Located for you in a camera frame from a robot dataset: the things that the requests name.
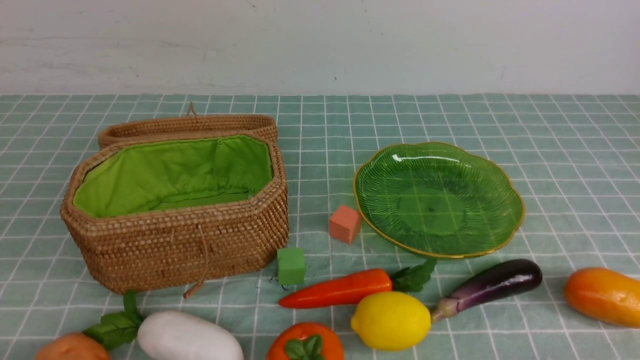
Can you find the brown toy potato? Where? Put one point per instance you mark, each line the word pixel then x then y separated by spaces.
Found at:
pixel 73 346

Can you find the yellow toy lemon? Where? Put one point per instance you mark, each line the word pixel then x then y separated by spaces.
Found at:
pixel 391 321

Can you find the orange yellow toy mango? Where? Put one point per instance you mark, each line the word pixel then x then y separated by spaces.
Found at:
pixel 604 295

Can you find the woven wicker basket green lining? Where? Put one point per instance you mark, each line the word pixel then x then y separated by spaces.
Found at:
pixel 179 209

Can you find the green foam cube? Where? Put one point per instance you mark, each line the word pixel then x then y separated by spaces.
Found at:
pixel 291 266

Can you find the orange toy persimmon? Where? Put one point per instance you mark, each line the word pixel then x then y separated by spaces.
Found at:
pixel 306 341

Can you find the green glass leaf plate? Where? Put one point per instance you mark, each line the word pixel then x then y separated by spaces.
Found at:
pixel 438 200

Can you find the woven wicker basket lid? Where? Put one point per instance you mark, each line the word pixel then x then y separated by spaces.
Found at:
pixel 260 124

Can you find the orange toy carrot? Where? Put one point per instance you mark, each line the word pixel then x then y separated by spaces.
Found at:
pixel 352 288

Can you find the purple toy eggplant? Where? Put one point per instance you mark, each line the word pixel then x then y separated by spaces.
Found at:
pixel 506 279

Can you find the orange foam cube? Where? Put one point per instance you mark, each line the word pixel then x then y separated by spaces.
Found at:
pixel 344 224

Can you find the white toy radish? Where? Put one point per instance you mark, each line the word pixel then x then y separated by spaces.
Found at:
pixel 164 335

